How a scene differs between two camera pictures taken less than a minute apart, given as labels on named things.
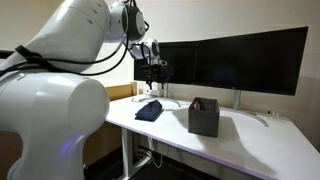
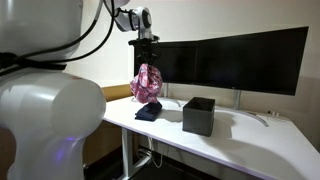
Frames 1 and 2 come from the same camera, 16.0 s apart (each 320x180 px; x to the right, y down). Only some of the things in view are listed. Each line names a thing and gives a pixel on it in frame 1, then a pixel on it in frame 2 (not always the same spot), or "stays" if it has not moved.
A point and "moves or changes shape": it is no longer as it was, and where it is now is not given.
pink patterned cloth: x=196 y=105 -> x=146 y=84
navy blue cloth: x=149 y=112 stays
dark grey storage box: x=205 y=121 moves or changes shape
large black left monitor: x=265 y=62 stays
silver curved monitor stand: x=236 y=107 stays
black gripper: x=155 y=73 -> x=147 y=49
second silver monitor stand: x=162 y=92 stays
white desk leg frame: x=126 y=157 stays
